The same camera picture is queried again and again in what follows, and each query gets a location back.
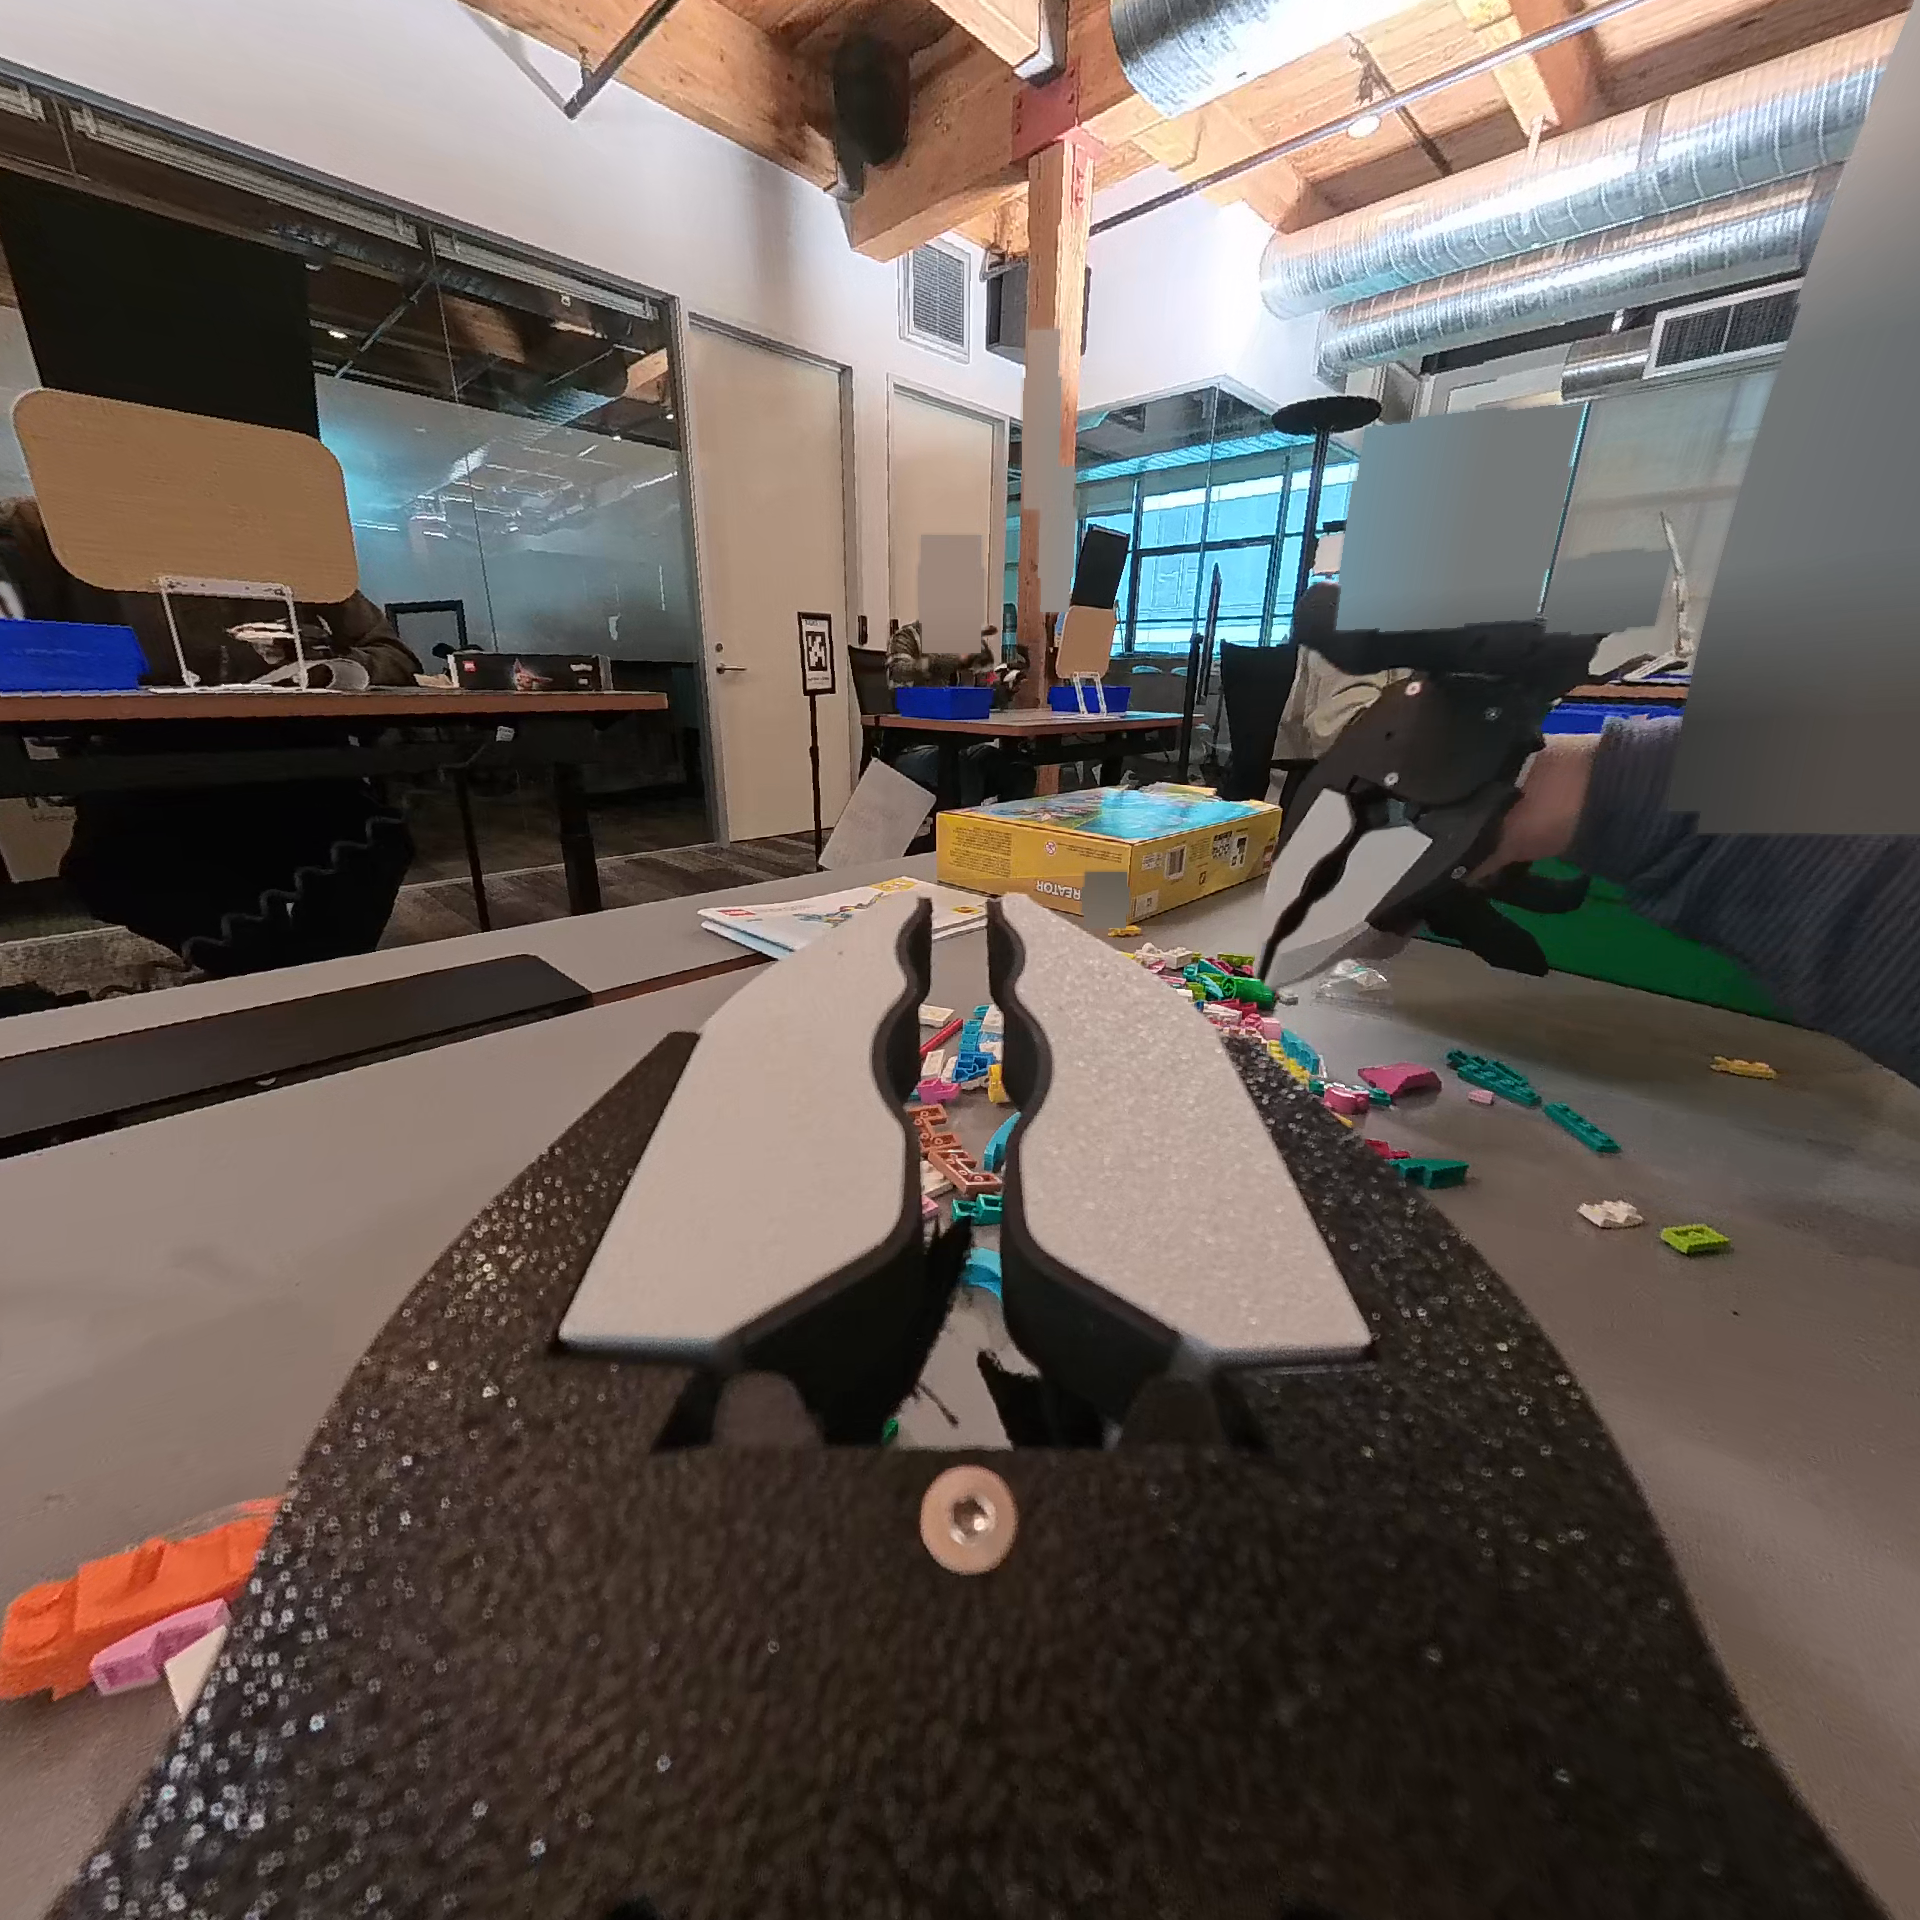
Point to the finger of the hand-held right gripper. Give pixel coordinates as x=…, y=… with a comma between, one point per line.
x=1313, y=856
x=1373, y=886

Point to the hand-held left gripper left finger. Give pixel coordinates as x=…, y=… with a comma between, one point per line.
x=750, y=1157

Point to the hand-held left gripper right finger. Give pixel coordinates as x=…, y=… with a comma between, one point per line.
x=1185, y=1172

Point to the pile of colourful lego bricks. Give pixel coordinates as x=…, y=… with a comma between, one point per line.
x=1230, y=983

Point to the person's right forearm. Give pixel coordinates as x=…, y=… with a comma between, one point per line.
x=1799, y=929

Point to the pink curved lego piece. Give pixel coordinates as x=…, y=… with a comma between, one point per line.
x=1401, y=1077

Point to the teal lego plate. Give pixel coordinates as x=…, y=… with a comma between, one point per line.
x=1583, y=1129
x=1494, y=1077

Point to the lego instruction booklet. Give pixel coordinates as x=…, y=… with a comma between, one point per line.
x=780, y=922

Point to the teal lego brick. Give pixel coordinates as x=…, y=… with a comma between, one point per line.
x=1435, y=1172

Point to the yellow lego box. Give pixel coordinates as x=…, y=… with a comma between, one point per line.
x=1051, y=856

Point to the white lego wedge plate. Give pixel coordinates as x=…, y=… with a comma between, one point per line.
x=1611, y=1215

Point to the flat yellow lego piece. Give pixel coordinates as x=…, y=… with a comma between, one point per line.
x=1745, y=1070

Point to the lime lego plate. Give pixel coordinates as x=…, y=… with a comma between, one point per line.
x=1694, y=1241

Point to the dark lego box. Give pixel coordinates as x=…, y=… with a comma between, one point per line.
x=526, y=671

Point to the white lego piece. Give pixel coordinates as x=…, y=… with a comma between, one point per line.
x=192, y=1667

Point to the pink lego brick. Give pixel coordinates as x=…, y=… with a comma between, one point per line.
x=142, y=1657

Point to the person's right hand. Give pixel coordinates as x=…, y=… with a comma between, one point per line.
x=1554, y=810

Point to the clear plastic bag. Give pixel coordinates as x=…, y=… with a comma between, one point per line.
x=1355, y=979

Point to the black office chair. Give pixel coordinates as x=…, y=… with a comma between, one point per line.
x=1253, y=721

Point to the blue plastic bin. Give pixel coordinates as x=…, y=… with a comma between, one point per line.
x=945, y=702
x=69, y=656
x=1090, y=700

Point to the green plastic bin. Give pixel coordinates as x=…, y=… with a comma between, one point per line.
x=1650, y=960

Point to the wooden rounded board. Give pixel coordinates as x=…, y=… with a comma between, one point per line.
x=1083, y=636
x=179, y=496

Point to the wooden top desk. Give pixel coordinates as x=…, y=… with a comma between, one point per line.
x=451, y=702
x=1020, y=724

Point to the black floor lamp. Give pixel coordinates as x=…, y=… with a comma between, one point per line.
x=1328, y=416

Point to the black monitor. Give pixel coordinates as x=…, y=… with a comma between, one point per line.
x=1099, y=568

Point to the white paper sheet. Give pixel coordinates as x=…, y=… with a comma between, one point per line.
x=877, y=819

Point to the black flat mat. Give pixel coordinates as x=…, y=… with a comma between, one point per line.
x=301, y=1026

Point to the black sign stand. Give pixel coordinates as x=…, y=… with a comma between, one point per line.
x=815, y=649

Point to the white door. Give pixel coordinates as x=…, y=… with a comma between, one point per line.
x=774, y=570
x=945, y=481

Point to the black speaker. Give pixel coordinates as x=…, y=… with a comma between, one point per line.
x=1009, y=310

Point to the orange brick separator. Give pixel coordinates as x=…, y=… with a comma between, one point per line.
x=105, y=1612

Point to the black ceiling fixture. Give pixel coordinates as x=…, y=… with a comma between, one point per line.
x=870, y=105

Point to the silver air duct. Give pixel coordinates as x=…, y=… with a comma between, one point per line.
x=1575, y=195
x=1502, y=310
x=1230, y=46

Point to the wall vent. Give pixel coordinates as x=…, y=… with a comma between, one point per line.
x=939, y=301
x=1724, y=333

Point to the wooden post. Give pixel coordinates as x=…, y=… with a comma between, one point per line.
x=1060, y=224

